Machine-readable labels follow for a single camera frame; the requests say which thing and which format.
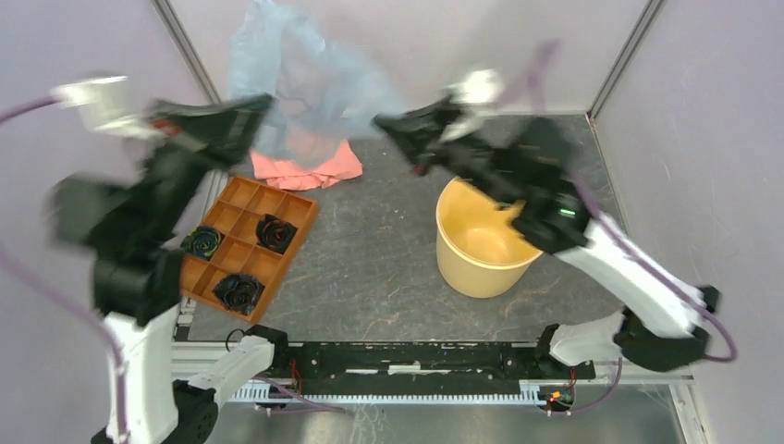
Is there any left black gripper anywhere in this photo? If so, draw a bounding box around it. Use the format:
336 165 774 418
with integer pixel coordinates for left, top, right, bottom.
136 94 278 243

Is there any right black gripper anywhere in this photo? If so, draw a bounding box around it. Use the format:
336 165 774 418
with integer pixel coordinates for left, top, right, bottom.
374 93 527 211

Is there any blue plastic trash bag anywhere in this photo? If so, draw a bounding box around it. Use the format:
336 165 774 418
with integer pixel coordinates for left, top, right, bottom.
227 1 406 168

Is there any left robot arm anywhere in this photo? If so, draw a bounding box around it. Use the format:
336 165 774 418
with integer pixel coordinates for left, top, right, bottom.
52 93 290 443

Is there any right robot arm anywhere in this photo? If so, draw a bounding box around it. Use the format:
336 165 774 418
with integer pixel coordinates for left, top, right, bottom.
373 99 720 377

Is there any yellow trash bin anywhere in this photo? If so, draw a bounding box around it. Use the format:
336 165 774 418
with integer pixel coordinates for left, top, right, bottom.
435 178 542 299

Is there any pink cloth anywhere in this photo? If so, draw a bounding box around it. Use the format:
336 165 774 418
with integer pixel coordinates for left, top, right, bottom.
249 140 363 191

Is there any orange compartment tray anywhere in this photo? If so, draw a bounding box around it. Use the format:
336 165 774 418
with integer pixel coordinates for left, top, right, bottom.
181 177 319 324

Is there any dark bag roll left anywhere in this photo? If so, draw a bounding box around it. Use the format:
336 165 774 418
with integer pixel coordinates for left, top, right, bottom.
180 226 225 261

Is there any black bag roll upper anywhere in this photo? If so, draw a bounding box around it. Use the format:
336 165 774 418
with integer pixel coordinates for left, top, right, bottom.
255 214 298 254

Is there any black bag roll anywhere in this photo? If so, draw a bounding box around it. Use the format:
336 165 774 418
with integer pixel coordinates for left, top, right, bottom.
212 273 264 315
255 214 298 254

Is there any black bag roll lower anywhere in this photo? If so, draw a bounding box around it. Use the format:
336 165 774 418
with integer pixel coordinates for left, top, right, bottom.
212 273 264 315

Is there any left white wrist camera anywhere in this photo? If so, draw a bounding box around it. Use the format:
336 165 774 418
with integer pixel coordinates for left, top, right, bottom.
50 74 162 140

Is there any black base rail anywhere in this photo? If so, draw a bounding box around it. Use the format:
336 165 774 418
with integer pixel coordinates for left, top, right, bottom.
229 341 607 406

